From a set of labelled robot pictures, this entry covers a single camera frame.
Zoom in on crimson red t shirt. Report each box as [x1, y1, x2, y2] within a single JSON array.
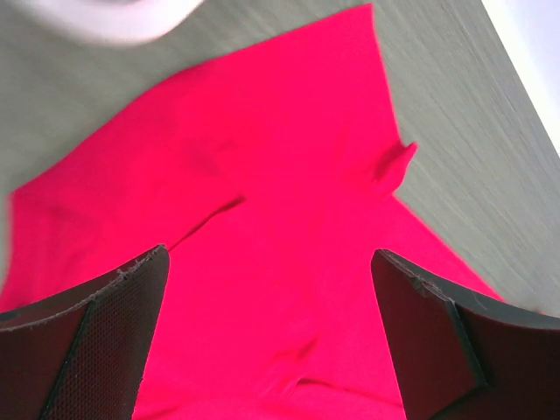
[[1, 4, 493, 419]]

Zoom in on white plastic laundry basket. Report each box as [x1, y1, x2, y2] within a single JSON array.
[[42, 0, 202, 46]]

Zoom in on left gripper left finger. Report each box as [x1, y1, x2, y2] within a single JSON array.
[[1, 246, 170, 420]]

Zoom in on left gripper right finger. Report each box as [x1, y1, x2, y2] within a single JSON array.
[[371, 250, 559, 420]]

